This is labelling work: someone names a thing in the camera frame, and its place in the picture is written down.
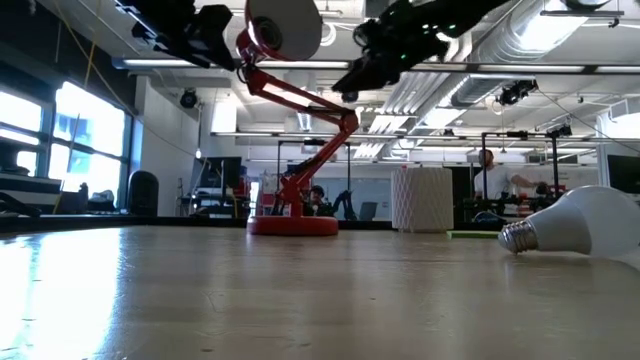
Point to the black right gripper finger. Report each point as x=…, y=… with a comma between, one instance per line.
x=360, y=81
x=384, y=64

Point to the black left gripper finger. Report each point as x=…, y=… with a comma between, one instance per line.
x=219, y=55
x=215, y=22

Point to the red desk lamp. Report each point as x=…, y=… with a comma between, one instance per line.
x=292, y=226

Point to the white lightbulb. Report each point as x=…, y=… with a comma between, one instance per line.
x=585, y=220

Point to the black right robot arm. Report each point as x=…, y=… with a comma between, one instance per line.
x=475, y=12

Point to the black background robot arm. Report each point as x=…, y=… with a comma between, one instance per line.
x=542, y=189
x=318, y=192

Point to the black computer monitor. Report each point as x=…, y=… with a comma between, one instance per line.
x=225, y=172
x=625, y=170

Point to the large bright window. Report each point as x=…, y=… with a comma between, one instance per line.
x=90, y=125

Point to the grey office chair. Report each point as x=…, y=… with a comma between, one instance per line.
x=368, y=211

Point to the white textured cup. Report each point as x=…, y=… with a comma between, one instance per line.
x=422, y=200

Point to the person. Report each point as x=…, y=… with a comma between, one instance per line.
x=487, y=159

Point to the cluttered background desk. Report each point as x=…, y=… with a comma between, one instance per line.
x=215, y=205

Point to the black rounded chair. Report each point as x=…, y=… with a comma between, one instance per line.
x=143, y=195

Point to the green sticky note pad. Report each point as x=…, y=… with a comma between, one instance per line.
x=472, y=234

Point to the black ceiling camera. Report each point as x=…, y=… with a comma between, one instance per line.
x=188, y=98
x=515, y=92
x=350, y=97

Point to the thin black rig frame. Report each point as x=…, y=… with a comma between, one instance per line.
x=278, y=175

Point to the black rig frame with camera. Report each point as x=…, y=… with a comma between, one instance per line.
x=555, y=155

